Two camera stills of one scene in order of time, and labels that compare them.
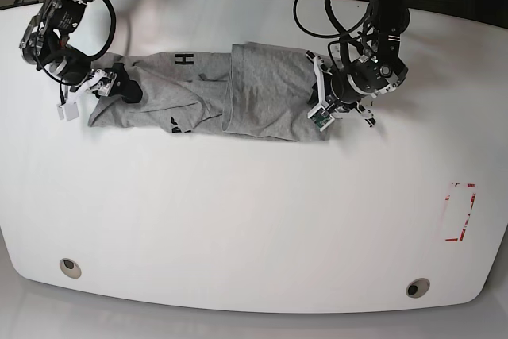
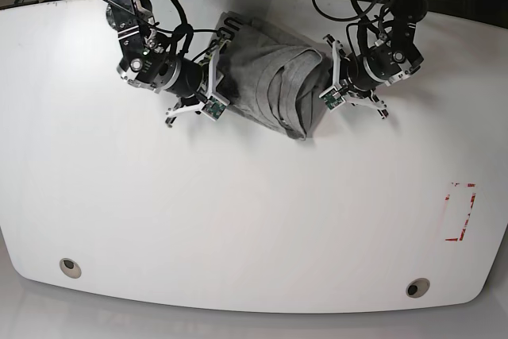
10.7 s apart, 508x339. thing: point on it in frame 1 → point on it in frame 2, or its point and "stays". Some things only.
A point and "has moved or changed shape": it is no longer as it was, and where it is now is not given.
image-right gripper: x=327 y=97 → x=368 y=99
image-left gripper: x=119 y=82 → x=215 y=76
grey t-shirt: x=252 y=90 has moved or changed shape
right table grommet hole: x=417 y=287 stays
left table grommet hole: x=70 y=267 stays
